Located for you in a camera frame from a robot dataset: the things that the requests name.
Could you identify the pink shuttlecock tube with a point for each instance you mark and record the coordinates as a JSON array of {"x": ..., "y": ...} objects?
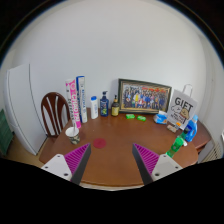
[{"x": 73, "y": 102}]

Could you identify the green small packet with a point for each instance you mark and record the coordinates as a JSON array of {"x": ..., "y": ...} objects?
[
  {"x": 130, "y": 116},
  {"x": 141, "y": 118}
]

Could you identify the dark blue pump bottle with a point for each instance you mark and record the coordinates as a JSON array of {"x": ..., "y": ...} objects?
[{"x": 104, "y": 102}]

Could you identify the white bottle blue cap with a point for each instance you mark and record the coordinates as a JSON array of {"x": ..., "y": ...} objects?
[{"x": 94, "y": 107}]

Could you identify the red round coaster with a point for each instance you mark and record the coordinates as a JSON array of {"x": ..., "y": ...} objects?
[{"x": 99, "y": 143}]

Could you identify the amber pump bottle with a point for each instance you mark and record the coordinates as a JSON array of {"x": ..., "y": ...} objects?
[{"x": 115, "y": 107}]

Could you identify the blue white shuttlecock tube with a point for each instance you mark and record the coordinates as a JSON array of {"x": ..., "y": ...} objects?
[{"x": 80, "y": 81}]

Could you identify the right green small packet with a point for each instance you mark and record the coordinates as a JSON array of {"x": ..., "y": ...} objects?
[{"x": 141, "y": 118}]

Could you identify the white gift paper bag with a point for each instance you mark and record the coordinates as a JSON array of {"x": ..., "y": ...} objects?
[{"x": 182, "y": 106}]

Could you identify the small brown box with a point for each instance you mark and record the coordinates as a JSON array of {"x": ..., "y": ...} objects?
[{"x": 172, "y": 128}]

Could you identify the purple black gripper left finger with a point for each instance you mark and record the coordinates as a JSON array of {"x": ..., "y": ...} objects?
[{"x": 70, "y": 166}]

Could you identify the patterned paper cup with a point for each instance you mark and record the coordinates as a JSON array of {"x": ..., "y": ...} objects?
[{"x": 73, "y": 139}]

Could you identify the dark wooden chair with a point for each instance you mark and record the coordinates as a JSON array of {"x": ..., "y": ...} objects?
[{"x": 53, "y": 106}]

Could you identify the left green small packet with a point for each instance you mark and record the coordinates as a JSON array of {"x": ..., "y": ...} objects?
[{"x": 130, "y": 116}]

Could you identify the green cloth at left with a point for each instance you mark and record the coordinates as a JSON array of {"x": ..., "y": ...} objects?
[{"x": 6, "y": 135}]

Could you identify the green plastic soda bottle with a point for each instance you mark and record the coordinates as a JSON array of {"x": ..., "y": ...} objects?
[{"x": 179, "y": 141}]

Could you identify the white radiator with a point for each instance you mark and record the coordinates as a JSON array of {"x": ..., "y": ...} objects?
[{"x": 212, "y": 151}]

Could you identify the framed group photo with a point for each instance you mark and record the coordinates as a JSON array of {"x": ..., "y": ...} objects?
[{"x": 143, "y": 97}]

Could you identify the white spoon in cup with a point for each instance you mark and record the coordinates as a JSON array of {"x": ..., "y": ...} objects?
[{"x": 73, "y": 126}]

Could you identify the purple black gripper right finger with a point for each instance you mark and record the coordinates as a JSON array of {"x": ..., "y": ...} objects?
[{"x": 152, "y": 166}]

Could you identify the blue detergent bottle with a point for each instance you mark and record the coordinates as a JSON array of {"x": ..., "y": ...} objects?
[{"x": 192, "y": 128}]

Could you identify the white refrigerator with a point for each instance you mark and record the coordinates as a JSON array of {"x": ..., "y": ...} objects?
[{"x": 20, "y": 109}]

